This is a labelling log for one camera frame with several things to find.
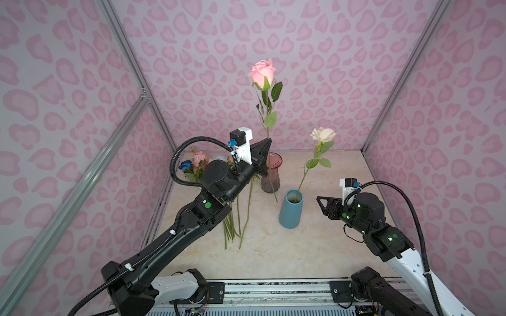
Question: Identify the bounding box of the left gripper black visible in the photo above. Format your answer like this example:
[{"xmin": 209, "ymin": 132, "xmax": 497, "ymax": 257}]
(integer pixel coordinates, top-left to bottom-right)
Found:
[{"xmin": 225, "ymin": 136, "xmax": 270, "ymax": 204}]

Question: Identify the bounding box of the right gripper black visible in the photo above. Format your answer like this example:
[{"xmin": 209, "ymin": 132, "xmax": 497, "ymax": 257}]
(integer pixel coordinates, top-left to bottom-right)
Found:
[{"xmin": 315, "ymin": 195, "xmax": 371, "ymax": 236}]

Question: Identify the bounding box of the teal ceramic vase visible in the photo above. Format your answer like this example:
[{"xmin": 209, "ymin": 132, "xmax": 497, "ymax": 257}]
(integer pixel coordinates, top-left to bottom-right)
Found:
[{"xmin": 279, "ymin": 190, "xmax": 304, "ymax": 229}]

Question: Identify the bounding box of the cream white rose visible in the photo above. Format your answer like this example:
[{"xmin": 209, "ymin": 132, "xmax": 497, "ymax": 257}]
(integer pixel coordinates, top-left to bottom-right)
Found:
[{"xmin": 295, "ymin": 127, "xmax": 336, "ymax": 203}]

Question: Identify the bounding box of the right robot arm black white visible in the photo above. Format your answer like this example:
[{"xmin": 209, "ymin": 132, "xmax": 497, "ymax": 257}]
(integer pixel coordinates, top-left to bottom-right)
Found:
[{"xmin": 316, "ymin": 193, "xmax": 472, "ymax": 315}]

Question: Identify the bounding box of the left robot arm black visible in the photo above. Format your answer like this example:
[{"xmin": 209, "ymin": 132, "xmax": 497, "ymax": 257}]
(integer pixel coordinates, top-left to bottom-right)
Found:
[{"xmin": 101, "ymin": 136, "xmax": 271, "ymax": 315}]

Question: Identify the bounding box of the dark red glass vase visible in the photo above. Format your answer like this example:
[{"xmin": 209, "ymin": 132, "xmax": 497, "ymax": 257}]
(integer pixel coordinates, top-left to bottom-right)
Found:
[{"xmin": 260, "ymin": 152, "xmax": 283, "ymax": 194}]

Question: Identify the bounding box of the pink peony flower stem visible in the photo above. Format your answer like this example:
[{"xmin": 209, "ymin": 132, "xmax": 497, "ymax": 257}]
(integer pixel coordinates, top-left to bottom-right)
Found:
[{"xmin": 191, "ymin": 147, "xmax": 209, "ymax": 171}]

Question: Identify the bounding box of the dark blue small flower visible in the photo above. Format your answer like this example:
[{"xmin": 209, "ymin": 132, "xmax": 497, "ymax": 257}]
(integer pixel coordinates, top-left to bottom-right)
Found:
[{"xmin": 179, "ymin": 160, "xmax": 192, "ymax": 172}]

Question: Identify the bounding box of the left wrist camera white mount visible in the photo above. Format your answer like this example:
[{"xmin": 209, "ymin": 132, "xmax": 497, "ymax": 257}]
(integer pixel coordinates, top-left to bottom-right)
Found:
[{"xmin": 228, "ymin": 126, "xmax": 252, "ymax": 165}]

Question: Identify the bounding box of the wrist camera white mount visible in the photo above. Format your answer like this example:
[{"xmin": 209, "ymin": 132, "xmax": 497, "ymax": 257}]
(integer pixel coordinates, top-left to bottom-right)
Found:
[
  {"xmin": 339, "ymin": 178, "xmax": 361, "ymax": 205},
  {"xmin": 228, "ymin": 126, "xmax": 252, "ymax": 165}
]

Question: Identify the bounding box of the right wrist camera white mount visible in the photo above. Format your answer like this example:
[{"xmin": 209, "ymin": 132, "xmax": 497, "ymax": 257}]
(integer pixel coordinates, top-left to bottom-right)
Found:
[{"xmin": 339, "ymin": 178, "xmax": 361, "ymax": 205}]

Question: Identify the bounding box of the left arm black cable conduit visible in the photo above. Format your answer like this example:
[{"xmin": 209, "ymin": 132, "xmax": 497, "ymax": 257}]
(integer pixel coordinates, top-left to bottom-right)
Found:
[{"xmin": 169, "ymin": 136, "xmax": 234, "ymax": 188}]

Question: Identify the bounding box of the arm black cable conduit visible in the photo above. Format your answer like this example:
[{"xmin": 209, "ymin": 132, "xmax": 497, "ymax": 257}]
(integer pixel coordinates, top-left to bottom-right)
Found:
[
  {"xmin": 357, "ymin": 180, "xmax": 445, "ymax": 316},
  {"xmin": 169, "ymin": 136, "xmax": 234, "ymax": 188}
]

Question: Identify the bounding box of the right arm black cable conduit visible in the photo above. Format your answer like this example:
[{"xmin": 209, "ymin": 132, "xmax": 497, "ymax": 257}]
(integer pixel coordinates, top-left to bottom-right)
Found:
[{"xmin": 357, "ymin": 180, "xmax": 445, "ymax": 316}]

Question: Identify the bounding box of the aluminium rail base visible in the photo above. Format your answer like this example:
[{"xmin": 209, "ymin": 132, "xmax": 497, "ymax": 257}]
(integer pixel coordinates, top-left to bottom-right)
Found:
[{"xmin": 104, "ymin": 277, "xmax": 436, "ymax": 316}]

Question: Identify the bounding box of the aluminium corner frame post left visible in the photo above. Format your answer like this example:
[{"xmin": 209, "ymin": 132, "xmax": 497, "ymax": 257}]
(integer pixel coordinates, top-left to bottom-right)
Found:
[{"xmin": 97, "ymin": 0, "xmax": 177, "ymax": 151}]

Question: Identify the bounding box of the aluminium corner frame post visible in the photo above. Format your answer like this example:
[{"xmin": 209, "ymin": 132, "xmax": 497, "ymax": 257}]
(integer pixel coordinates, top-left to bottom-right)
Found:
[
  {"xmin": 97, "ymin": 0, "xmax": 177, "ymax": 151},
  {"xmin": 361, "ymin": 0, "xmax": 453, "ymax": 156}
]

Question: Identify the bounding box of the aluminium corner frame post right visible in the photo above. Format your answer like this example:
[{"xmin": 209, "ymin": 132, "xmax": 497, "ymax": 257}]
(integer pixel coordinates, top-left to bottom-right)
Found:
[{"xmin": 361, "ymin": 0, "xmax": 453, "ymax": 156}]

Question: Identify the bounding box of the aluminium diagonal frame bar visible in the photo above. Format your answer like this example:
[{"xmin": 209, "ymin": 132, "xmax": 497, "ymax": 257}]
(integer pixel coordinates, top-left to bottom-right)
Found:
[{"xmin": 1, "ymin": 95, "xmax": 148, "ymax": 315}]

